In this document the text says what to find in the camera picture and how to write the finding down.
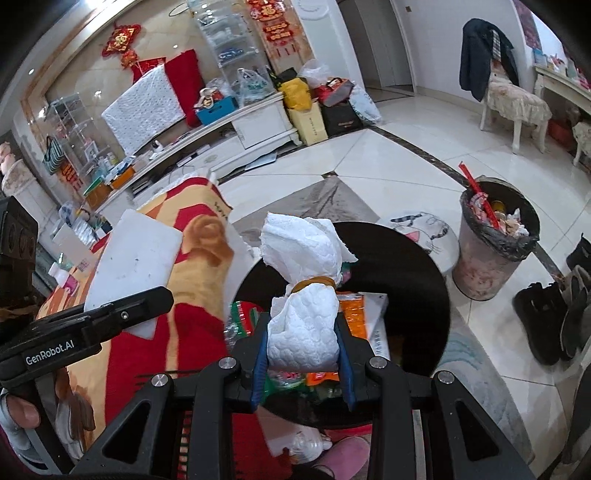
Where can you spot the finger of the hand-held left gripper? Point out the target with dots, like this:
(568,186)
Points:
(134,307)

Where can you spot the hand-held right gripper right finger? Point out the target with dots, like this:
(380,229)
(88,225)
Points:
(347,364)

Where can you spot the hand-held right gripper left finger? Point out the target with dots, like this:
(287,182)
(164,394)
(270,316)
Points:
(261,360)

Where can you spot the white orange medicine box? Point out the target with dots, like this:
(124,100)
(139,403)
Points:
(378,332)

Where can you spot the green snack bag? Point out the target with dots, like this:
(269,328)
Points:
(242,318)

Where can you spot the orange food packet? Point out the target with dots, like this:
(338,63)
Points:
(353,314)

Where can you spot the black round bin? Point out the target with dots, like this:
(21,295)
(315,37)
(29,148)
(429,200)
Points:
(401,277)

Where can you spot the white paper towel wad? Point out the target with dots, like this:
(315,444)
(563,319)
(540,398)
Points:
(304,258)

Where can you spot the grey trash can black liner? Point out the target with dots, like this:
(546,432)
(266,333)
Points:
(485,263)

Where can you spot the person's left hand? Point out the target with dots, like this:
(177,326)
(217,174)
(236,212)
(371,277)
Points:
(23,410)

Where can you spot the white foam board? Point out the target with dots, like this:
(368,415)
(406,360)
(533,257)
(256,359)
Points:
(134,258)

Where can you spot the printed orange red blanket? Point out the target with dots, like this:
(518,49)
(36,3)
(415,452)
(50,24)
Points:
(203,277)

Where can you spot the lace covered air conditioner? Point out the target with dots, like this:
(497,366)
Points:
(16,182)

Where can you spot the clear plastic bottle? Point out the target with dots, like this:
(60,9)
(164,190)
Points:
(309,447)

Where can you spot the pink slipper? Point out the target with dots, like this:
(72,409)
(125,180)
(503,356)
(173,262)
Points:
(346,457)

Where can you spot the brown gift box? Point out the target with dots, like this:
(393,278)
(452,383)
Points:
(98,196)

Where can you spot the pink plush toy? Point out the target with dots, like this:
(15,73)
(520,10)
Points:
(7,154)

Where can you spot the striped tote bag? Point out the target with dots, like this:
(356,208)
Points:
(54,154)

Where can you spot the light patterned rug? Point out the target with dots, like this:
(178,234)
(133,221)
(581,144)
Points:
(475,369)

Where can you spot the clear display cabinet with photo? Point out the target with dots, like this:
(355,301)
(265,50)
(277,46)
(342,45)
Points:
(78,129)

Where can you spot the cat print round stool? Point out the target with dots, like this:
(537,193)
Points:
(429,235)

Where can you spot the white cloth covered television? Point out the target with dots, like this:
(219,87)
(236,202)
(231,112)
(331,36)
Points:
(143,110)

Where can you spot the black shoe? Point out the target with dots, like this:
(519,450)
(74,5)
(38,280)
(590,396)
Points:
(540,318)
(581,251)

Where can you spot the blue basket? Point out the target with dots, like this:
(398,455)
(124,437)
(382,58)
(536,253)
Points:
(219,110)

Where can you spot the red stick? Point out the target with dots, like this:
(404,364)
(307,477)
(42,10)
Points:
(475,189)

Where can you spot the white television cabinet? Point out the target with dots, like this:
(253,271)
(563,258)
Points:
(263,120)

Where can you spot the red paper envelope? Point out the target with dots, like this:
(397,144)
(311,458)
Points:
(147,67)

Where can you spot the red cloth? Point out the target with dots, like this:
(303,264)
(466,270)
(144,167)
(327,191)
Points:
(184,78)

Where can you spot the beige carton box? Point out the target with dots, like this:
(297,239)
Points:
(307,124)

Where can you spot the red knot ornament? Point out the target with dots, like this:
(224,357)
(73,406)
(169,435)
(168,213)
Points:
(121,41)

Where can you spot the black shopping bag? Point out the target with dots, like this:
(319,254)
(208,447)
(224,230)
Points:
(341,121)

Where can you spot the clear plastic bag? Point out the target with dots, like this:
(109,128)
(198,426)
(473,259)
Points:
(254,87)

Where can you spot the yellow bag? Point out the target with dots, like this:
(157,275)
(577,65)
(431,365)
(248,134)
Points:
(295,94)

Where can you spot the red gift bag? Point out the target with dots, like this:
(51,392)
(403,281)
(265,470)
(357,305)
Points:
(334,90)

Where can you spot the tall clear display cabinet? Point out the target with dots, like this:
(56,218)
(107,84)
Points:
(231,37)

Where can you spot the white chair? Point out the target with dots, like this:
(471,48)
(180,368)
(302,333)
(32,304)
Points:
(517,110)

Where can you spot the large red hanging couplet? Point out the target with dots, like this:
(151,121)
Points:
(274,25)

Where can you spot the dark jacket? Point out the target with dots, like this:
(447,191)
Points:
(480,60)

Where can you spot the white side table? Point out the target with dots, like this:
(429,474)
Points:
(561,83)

